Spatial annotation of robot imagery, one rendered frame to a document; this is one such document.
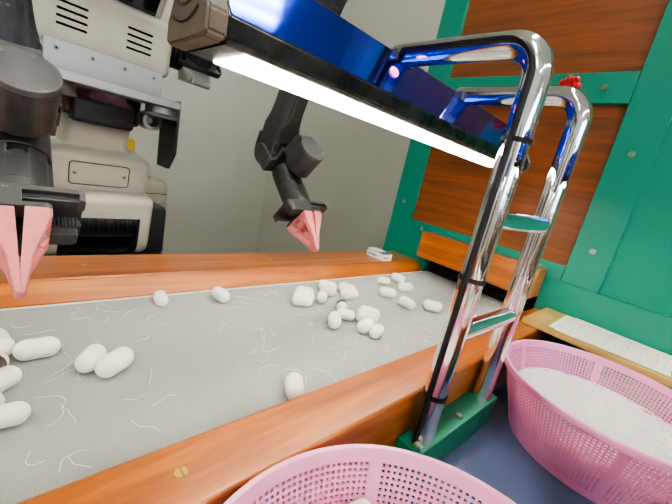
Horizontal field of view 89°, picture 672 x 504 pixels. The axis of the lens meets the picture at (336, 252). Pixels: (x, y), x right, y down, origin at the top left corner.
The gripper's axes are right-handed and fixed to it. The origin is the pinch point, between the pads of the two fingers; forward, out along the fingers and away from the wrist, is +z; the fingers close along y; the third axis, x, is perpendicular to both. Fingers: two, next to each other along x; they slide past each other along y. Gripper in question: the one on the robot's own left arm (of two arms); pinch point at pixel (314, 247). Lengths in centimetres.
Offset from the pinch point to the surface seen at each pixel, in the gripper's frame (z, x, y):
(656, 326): 38, -33, 43
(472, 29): -42, -39, 45
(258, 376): 22.1, -9.9, -25.0
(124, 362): 16.7, -7.1, -36.6
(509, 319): 26.6, -27.2, -0.2
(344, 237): -60, 91, 119
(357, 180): -86, 63, 119
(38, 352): 13.2, -3.7, -42.6
